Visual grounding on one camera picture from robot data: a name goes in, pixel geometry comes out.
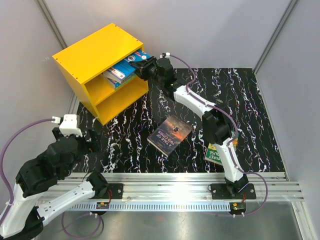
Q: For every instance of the dark Tale of Two Cities book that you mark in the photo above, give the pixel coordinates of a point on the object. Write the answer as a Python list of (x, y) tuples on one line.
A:
[(168, 136)]

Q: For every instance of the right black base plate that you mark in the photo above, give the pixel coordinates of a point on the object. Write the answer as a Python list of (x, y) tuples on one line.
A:
[(219, 192)]

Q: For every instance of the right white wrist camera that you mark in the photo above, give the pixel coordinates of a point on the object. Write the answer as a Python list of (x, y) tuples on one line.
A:
[(165, 55)]

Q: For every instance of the yellow wooden shelf cabinet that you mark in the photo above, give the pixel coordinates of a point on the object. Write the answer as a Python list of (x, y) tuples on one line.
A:
[(83, 62)]

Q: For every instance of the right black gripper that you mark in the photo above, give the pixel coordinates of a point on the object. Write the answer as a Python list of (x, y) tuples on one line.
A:
[(142, 69)]

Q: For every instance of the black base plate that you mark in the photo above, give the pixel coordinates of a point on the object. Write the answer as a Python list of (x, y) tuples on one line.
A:
[(115, 190), (219, 192)]

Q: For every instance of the blue paperback with round badge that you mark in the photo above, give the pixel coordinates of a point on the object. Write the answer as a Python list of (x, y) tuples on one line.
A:
[(122, 69)]

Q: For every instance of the aluminium mounting rail frame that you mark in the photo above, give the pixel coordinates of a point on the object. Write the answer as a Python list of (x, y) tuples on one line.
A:
[(149, 176)]

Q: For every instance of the blue comic paperback book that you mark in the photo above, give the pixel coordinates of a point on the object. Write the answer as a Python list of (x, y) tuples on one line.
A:
[(116, 85)]

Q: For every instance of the green Storey Treehouse book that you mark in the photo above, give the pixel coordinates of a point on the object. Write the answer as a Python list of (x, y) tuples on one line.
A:
[(212, 154)]

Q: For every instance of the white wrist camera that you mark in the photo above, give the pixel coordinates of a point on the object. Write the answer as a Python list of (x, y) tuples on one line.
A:
[(165, 55), (68, 125)]

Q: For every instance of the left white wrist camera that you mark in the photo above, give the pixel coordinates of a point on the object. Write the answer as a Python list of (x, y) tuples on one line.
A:
[(68, 125)]

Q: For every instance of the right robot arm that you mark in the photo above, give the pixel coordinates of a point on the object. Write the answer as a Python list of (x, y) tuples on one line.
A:
[(218, 126)]

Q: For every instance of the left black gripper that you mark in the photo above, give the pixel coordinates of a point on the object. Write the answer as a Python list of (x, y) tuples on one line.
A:
[(91, 146)]

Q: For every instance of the white slotted cable duct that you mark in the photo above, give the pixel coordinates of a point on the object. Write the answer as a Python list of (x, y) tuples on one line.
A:
[(147, 206)]

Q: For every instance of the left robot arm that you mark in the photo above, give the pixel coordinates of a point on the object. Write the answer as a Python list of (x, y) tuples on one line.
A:
[(23, 218)]

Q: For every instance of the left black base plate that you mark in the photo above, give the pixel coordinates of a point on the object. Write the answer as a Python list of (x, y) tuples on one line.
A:
[(115, 190)]

